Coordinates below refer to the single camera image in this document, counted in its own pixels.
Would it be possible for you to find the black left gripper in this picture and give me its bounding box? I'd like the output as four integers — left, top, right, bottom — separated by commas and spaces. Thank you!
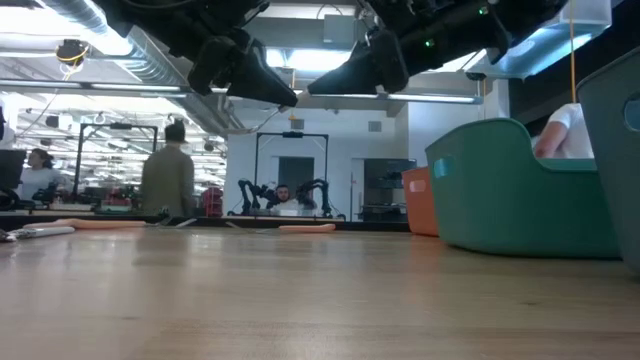
164, 0, 300, 108

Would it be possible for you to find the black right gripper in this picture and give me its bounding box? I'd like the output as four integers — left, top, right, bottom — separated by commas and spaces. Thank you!
307, 0, 511, 96

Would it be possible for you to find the white-handled metal fork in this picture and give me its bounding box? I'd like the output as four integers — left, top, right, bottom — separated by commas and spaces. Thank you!
159, 216, 200, 229
0, 226, 77, 244

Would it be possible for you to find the grey ceiling box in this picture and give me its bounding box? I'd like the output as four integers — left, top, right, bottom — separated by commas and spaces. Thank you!
322, 13, 362, 46

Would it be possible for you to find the long ceiling light strip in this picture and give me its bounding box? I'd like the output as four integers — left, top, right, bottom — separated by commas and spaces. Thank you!
0, 78, 484, 105

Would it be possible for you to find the dark cabinet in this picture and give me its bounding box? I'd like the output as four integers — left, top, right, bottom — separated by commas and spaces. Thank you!
362, 158, 418, 223

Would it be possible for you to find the person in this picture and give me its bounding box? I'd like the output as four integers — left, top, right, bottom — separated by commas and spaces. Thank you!
139, 119, 196, 218
532, 102, 596, 160
269, 183, 307, 212
17, 148, 65, 202

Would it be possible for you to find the red cart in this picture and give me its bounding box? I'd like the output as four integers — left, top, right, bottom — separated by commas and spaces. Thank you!
200, 186, 225, 218

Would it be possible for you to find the orange plastic bin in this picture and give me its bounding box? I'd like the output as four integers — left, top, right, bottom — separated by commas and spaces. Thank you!
401, 166, 441, 238

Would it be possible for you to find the round black ceiling device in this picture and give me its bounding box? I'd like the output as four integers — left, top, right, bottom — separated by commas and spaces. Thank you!
54, 38, 90, 67

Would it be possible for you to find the teal plastic bin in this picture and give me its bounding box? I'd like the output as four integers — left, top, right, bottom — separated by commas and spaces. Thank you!
425, 117, 621, 260

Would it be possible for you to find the grey-teal plastic bin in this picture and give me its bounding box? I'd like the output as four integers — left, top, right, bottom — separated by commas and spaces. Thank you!
575, 47, 640, 274

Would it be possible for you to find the black gantry frame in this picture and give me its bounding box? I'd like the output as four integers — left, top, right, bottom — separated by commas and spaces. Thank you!
73, 122, 160, 204
253, 131, 330, 211

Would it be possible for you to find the silver ventilation duct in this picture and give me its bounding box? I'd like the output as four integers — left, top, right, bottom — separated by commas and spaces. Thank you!
42, 0, 246, 134

